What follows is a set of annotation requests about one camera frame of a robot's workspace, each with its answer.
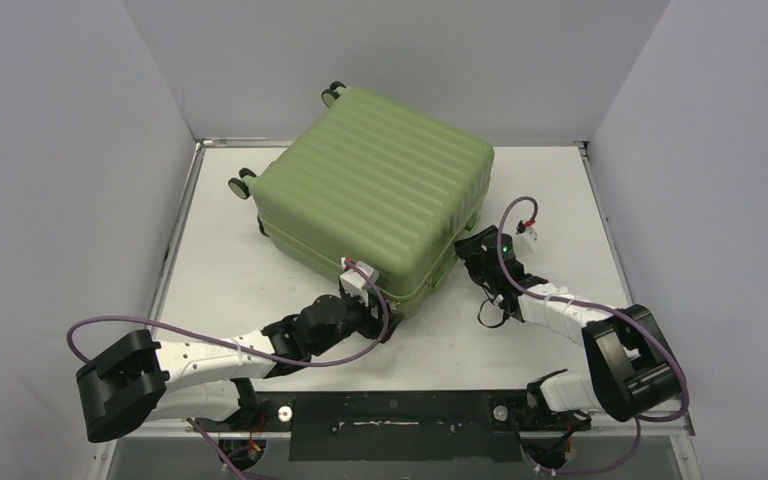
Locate green suitcase with blue lining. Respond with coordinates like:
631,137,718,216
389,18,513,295
250,85,495,317

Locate far left suitcase wheel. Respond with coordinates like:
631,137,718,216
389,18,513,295
321,81,347,108

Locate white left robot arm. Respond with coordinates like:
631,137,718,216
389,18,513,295
76,293,404,443

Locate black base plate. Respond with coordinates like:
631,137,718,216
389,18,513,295
191,389,591,464

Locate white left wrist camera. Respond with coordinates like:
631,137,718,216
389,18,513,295
339,257,379,306

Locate aluminium frame rail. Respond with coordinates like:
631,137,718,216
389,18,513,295
112,389,697,439

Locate middle left suitcase wheel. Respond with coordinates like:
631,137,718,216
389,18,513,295
227,168,257,200

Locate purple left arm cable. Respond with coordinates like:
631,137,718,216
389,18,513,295
65,259,392,480

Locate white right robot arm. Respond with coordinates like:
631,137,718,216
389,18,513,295
454,226,686,428

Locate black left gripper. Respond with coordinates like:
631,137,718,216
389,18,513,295
309,287,403,356

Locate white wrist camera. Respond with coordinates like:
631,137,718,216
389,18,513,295
339,257,379,306
513,222,538,256

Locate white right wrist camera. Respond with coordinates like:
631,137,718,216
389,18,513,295
513,222,538,256

